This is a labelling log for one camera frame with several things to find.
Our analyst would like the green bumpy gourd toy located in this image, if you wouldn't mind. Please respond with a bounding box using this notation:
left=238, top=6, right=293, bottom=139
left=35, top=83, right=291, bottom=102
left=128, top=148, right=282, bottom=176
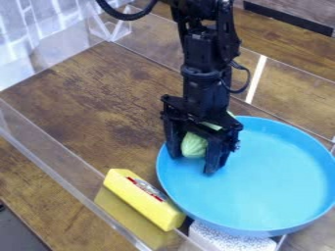
left=180, top=132, right=208, bottom=159

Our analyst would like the clear acrylic enclosure wall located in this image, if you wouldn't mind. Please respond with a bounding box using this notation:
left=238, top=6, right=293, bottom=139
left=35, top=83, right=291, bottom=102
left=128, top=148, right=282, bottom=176
left=0, top=2, right=335, bottom=251

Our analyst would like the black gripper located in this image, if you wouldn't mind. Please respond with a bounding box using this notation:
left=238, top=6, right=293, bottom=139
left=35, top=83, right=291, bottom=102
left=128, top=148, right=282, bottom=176
left=162, top=66, right=243, bottom=175

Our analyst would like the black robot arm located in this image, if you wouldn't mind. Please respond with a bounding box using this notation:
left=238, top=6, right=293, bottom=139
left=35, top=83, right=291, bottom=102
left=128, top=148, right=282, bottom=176
left=162, top=0, right=243, bottom=174

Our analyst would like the white speckled foam block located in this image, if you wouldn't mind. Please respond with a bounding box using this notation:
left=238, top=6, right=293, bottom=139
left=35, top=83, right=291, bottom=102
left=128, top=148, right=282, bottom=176
left=188, top=221, right=278, bottom=251

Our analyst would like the blue round tray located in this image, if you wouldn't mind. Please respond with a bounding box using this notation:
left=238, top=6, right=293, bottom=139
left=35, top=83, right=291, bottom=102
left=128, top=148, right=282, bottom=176
left=156, top=116, right=335, bottom=237

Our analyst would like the black cable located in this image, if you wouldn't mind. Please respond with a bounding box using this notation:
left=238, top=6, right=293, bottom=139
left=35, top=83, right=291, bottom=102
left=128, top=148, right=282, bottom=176
left=95, top=0, right=252, bottom=94

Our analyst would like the yellow butter box toy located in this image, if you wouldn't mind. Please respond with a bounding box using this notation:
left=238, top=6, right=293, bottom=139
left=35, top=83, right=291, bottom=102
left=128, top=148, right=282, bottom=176
left=103, top=169, right=186, bottom=231

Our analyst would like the clear acrylic corner bracket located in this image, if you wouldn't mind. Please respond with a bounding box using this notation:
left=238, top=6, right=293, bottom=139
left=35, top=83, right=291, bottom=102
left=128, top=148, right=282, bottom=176
left=86, top=2, right=132, bottom=42

